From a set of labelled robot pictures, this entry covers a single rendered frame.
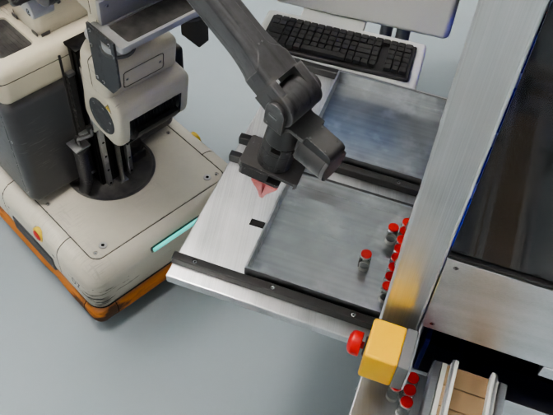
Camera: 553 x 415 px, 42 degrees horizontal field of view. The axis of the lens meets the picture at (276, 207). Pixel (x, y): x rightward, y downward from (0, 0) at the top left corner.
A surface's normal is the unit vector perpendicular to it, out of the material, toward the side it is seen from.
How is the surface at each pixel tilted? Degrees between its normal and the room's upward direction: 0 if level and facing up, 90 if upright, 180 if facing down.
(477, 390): 0
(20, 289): 0
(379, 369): 90
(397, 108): 0
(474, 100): 90
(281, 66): 34
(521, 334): 90
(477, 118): 90
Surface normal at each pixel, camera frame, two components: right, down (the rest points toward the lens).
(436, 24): -0.29, 0.73
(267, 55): 0.40, -0.18
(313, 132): 0.11, -0.47
